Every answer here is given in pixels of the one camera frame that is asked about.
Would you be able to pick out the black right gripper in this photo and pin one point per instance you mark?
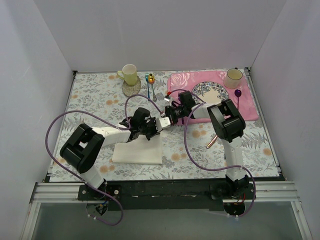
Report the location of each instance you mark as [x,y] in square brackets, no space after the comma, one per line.
[169,113]

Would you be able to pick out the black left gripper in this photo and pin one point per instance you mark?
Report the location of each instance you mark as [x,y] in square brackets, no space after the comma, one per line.
[151,128]

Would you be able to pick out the white cloth napkin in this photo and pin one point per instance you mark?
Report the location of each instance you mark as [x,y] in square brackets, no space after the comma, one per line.
[139,151]

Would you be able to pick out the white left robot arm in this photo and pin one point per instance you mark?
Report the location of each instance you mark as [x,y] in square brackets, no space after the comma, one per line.
[82,148]

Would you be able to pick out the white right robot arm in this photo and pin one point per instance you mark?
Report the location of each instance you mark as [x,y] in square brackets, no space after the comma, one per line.
[228,125]

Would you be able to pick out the pink floral placemat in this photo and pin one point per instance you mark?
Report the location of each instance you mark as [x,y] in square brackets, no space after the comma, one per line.
[187,81]

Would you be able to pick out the woven round coaster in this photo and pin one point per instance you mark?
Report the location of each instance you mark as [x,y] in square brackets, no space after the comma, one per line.
[129,90]

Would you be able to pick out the blue floral plate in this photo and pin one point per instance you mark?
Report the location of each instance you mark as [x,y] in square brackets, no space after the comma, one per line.
[210,92]

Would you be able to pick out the rainbow gold spoon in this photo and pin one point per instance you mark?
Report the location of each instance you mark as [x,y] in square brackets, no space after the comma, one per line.
[151,80]

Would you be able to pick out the blue fork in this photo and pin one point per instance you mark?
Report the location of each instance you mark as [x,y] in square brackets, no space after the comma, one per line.
[148,85]

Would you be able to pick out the yellow green mug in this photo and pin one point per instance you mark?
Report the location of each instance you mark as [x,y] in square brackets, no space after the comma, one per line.
[128,74]

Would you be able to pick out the cream enamel mug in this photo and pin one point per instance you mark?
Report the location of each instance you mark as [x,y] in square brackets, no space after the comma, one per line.
[233,78]

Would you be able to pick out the purple spoon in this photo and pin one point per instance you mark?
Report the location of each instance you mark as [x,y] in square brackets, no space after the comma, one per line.
[238,94]

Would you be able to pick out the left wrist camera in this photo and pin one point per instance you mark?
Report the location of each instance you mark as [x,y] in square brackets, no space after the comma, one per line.
[162,123]

